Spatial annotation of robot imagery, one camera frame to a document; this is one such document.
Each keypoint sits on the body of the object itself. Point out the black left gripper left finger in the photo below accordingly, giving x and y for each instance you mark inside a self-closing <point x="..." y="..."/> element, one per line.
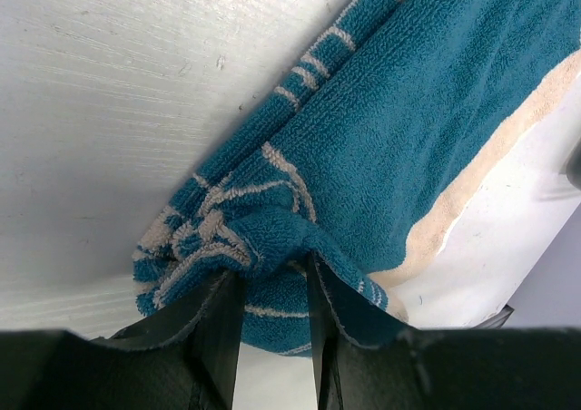
<point x="184" y="356"/>

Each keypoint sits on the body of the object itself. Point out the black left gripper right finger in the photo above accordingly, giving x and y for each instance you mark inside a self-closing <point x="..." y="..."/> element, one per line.
<point x="363" y="358"/>

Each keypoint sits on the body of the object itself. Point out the teal beige cartoon towel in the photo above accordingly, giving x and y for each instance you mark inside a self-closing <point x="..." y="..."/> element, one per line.
<point x="364" y="154"/>

